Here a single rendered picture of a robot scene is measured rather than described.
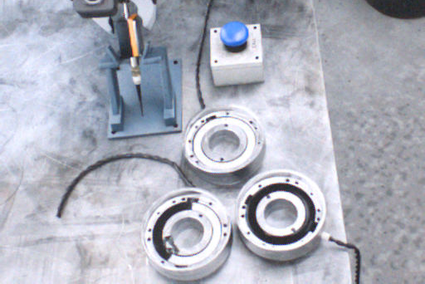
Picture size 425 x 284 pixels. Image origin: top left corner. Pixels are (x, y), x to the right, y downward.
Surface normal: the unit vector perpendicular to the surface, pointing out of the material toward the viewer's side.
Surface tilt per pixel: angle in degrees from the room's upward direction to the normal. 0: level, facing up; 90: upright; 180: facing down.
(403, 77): 0
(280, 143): 0
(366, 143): 0
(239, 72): 90
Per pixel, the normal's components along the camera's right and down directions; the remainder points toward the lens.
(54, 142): -0.10, -0.63
